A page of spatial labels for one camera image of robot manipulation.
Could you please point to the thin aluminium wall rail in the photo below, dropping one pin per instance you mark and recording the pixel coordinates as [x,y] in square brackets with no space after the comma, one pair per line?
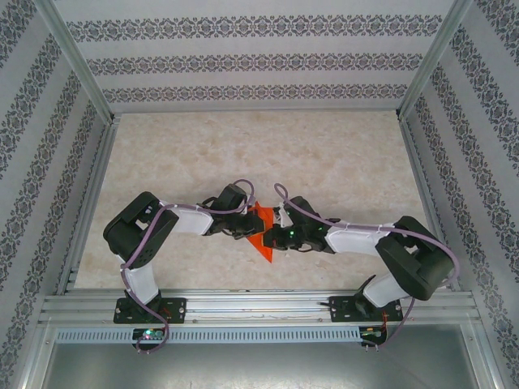
[259,109]

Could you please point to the aluminium frame post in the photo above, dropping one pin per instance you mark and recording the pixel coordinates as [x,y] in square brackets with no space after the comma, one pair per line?
[434,61]
[77,69]

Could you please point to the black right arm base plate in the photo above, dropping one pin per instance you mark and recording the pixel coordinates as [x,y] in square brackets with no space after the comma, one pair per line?
[340,310]

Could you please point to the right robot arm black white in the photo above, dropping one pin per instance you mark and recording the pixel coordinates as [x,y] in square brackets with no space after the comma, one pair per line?
[357,239]

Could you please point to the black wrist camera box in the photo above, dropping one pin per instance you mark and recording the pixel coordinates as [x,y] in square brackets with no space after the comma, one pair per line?
[232,197]
[302,210]

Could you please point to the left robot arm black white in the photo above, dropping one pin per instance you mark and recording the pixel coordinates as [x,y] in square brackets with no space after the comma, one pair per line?
[190,221]

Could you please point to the grey sheet metal tray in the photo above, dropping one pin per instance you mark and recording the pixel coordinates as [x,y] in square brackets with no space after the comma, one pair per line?
[259,368]

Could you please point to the orange square paper sheet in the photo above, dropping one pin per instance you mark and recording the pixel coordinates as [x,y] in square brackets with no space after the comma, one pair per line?
[265,251]

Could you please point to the wide aluminium mounting rail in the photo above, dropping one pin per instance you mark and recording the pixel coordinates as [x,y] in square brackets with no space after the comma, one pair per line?
[259,304]

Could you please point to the aluminium side rail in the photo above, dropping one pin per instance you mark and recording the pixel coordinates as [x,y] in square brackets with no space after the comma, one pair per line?
[425,194]
[91,202]

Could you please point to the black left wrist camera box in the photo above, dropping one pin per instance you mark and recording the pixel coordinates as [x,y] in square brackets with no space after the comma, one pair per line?
[232,197]

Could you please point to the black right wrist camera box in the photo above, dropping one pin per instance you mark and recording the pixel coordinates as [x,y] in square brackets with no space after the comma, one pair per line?
[302,210]

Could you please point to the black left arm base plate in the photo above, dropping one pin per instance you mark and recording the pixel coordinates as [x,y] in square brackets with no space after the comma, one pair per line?
[178,308]

